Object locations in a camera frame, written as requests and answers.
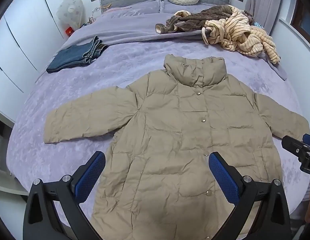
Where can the white covered fan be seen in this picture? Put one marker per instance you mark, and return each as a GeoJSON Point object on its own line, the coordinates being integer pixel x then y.
{"type": "Point", "coordinates": [70, 10]}

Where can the folded blue jeans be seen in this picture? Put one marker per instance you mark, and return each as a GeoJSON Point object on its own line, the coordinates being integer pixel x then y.
{"type": "Point", "coordinates": [67, 57]}

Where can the lilac pillow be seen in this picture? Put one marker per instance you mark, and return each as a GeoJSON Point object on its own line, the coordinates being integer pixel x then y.
{"type": "Point", "coordinates": [135, 6]}
{"type": "Point", "coordinates": [167, 7]}

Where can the lilac duvet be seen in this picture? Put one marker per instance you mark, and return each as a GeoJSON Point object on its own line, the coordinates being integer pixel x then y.
{"type": "Point", "coordinates": [125, 27]}

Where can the cream striped garment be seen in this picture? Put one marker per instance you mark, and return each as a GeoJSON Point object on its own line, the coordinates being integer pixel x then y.
{"type": "Point", "coordinates": [245, 37]}

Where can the wooden clothes hanger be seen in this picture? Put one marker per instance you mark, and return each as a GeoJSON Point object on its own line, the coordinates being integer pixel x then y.
{"type": "Point", "coordinates": [106, 6]}

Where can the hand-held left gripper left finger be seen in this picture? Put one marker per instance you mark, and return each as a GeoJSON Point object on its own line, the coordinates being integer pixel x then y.
{"type": "Point", "coordinates": [90, 177]}

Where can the dark framed window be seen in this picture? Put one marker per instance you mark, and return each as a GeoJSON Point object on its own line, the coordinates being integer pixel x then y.
{"type": "Point", "coordinates": [305, 15]}

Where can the light curtain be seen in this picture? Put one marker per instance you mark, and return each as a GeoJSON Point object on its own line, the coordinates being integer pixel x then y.
{"type": "Point", "coordinates": [270, 0]}

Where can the khaki puffer jacket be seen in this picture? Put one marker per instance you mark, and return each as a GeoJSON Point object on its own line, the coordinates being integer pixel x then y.
{"type": "Point", "coordinates": [170, 130]}

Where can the grey purple cloth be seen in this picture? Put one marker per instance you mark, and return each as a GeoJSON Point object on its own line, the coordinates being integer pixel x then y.
{"type": "Point", "coordinates": [278, 71]}

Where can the white wardrobe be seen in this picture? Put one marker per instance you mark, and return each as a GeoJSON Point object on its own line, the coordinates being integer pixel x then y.
{"type": "Point", "coordinates": [25, 25]}

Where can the brown fleece garment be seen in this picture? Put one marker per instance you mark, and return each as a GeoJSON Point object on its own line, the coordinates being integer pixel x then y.
{"type": "Point", "coordinates": [195, 17]}

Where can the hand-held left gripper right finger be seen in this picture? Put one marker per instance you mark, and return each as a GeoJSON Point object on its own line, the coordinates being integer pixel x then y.
{"type": "Point", "coordinates": [223, 177]}

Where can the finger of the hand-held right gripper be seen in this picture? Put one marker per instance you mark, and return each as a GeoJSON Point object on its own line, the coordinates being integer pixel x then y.
{"type": "Point", "coordinates": [292, 146]}
{"type": "Point", "coordinates": [308, 138]}

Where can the small red box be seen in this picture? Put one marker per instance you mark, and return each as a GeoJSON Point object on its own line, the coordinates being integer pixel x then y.
{"type": "Point", "coordinates": [69, 31]}

